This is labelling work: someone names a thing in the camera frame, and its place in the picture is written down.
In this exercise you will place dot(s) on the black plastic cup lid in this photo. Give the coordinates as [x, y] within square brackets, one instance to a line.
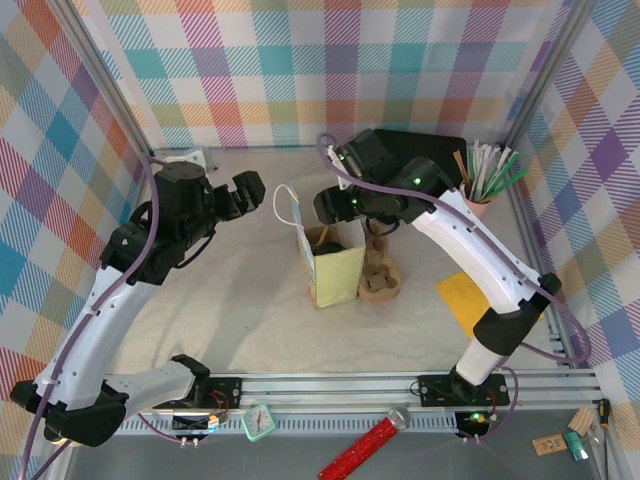
[331, 249]

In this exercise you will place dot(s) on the white paper bag yellow front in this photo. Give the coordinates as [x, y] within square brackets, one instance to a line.
[337, 277]

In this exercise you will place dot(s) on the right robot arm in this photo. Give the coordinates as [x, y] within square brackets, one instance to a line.
[480, 250]

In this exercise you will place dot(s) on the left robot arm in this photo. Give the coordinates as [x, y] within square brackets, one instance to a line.
[100, 325]

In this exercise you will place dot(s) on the black hard case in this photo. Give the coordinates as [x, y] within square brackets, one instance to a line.
[440, 150]

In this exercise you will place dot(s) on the white wrapped straw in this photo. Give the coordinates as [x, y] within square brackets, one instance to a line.
[476, 165]
[484, 167]
[495, 167]

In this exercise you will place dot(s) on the yellow paper napkin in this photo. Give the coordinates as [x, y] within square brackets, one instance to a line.
[462, 300]

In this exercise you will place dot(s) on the left electronics module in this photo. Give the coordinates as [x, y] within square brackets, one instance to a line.
[190, 422]

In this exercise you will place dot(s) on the electronics module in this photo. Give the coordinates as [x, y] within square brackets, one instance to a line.
[472, 420]
[190, 422]

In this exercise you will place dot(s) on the teal alarm clock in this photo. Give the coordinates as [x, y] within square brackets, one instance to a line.
[259, 422]

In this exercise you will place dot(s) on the red glitter microphone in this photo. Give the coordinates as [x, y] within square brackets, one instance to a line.
[365, 445]

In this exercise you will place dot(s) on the right electronics module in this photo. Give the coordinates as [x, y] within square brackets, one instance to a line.
[472, 420]

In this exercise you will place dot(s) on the small wooden block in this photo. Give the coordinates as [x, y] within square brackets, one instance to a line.
[581, 420]

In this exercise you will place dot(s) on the black yellow screwdriver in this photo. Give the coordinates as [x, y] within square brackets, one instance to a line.
[605, 412]

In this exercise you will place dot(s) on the teal clip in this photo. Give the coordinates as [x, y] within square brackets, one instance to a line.
[576, 444]

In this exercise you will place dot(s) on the aluminium frame post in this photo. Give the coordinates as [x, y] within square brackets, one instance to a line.
[547, 70]
[100, 75]

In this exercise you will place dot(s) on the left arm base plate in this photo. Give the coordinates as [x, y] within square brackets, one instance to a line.
[232, 385]

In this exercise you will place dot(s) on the aluminium cross rail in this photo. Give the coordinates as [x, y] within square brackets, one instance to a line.
[325, 387]

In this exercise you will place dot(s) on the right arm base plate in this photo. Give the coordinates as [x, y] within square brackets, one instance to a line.
[431, 387]

